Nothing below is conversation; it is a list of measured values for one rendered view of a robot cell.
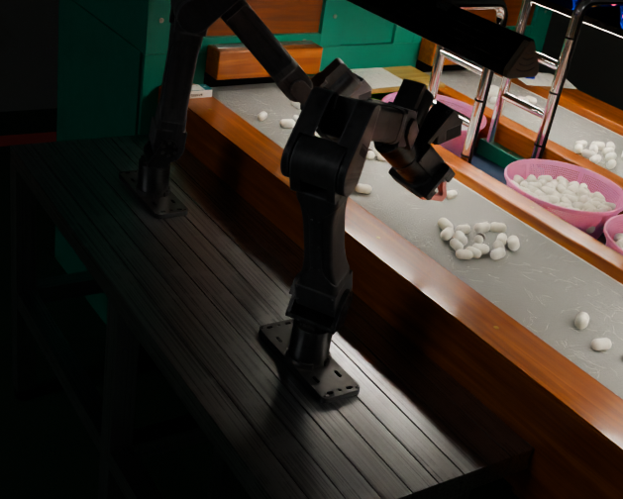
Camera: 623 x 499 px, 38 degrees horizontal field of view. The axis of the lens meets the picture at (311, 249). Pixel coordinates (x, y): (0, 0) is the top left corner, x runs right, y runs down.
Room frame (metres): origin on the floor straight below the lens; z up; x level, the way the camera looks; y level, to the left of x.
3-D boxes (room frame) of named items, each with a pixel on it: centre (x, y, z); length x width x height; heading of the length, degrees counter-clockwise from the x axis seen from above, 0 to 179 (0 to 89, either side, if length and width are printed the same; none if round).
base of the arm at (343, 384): (1.16, -0.02, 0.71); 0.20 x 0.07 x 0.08; 37
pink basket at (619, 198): (1.83, -0.52, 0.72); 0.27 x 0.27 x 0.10
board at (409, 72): (2.34, -0.11, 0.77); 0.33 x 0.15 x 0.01; 129
